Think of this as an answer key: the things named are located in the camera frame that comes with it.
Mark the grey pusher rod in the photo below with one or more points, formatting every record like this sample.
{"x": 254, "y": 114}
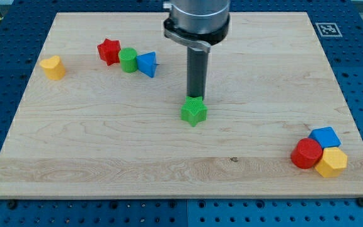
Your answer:
{"x": 197, "y": 61}

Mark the green star block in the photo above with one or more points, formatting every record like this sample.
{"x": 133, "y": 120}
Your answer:
{"x": 193, "y": 110}

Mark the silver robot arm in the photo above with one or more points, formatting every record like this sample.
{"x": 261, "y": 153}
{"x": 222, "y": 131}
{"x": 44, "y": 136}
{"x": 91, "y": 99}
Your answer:
{"x": 197, "y": 25}

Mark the red star block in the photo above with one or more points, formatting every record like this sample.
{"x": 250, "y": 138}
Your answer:
{"x": 108, "y": 51}

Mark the blue triangle block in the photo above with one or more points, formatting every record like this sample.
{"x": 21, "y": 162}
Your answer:
{"x": 146, "y": 63}

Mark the green cylinder block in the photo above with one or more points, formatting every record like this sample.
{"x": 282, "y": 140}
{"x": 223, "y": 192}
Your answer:
{"x": 128, "y": 60}

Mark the wooden board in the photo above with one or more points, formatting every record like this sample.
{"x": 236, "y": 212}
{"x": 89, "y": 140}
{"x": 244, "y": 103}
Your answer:
{"x": 101, "y": 133}

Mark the white fiducial marker tag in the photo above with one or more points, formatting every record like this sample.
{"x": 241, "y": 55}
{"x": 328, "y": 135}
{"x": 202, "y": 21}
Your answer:
{"x": 327, "y": 29}

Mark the red cylinder block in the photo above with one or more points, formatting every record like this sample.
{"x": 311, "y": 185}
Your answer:
{"x": 306, "y": 153}

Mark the yellow heart block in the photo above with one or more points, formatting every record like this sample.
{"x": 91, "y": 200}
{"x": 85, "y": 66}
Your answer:
{"x": 53, "y": 68}

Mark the blue cube block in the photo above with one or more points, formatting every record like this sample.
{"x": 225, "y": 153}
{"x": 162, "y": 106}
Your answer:
{"x": 326, "y": 137}

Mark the yellow hexagon block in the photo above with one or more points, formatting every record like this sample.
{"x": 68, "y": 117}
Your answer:
{"x": 332, "y": 163}

